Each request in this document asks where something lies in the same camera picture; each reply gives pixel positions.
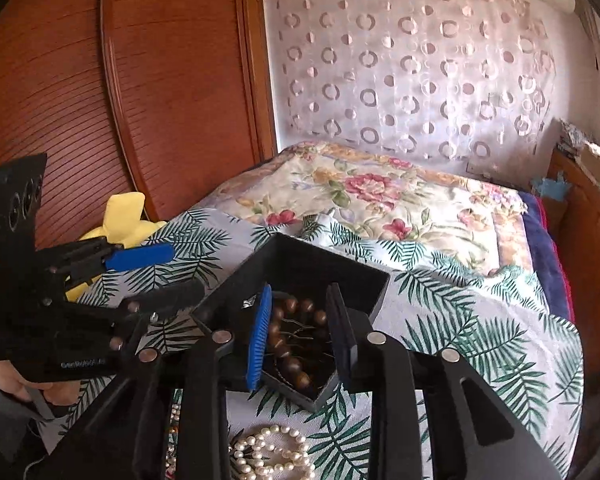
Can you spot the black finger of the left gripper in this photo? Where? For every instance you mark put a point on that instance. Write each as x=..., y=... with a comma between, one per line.
x=163, y=303

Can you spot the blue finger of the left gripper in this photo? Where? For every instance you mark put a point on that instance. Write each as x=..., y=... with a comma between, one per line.
x=139, y=257

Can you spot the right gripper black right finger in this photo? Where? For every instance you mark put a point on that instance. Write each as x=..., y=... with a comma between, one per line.
x=344, y=342

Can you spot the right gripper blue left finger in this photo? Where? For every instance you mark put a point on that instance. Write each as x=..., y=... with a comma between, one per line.
x=258, y=339

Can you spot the black square jewelry box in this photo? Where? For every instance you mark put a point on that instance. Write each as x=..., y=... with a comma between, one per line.
x=298, y=361

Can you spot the person's left hand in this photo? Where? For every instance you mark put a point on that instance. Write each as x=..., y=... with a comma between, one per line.
x=55, y=393

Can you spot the yellow plush pillow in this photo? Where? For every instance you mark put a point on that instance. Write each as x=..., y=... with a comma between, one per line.
x=123, y=224

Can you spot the palm leaf bedspread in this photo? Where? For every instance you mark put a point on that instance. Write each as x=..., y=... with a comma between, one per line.
x=501, y=323

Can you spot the floral quilt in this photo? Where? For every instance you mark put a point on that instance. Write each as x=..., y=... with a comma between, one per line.
x=384, y=197

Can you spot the wooden wardrobe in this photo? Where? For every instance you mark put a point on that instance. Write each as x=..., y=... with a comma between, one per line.
x=169, y=98

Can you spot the blue tissue bag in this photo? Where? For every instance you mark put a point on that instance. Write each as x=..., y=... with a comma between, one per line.
x=554, y=189

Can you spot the wooden window cabinet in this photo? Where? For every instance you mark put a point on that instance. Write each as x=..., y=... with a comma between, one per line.
x=578, y=243

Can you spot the pink circle pattern curtain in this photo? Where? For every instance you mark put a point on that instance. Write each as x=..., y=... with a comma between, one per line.
x=435, y=80

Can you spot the cardboard box on cabinet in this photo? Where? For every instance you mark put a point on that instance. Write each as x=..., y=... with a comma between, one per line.
x=589, y=160

